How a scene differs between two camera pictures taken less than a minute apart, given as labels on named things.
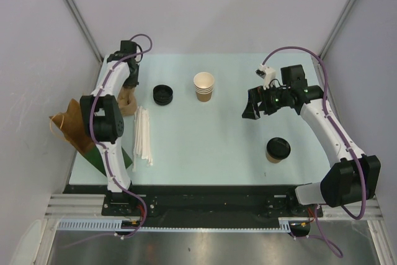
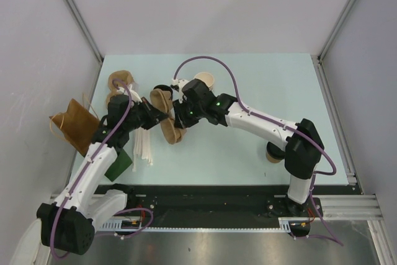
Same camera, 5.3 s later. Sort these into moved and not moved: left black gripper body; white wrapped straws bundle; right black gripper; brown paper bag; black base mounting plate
Moved: right black gripper; left black gripper body
Not moved: brown paper bag; white wrapped straws bundle; black base mounting plate
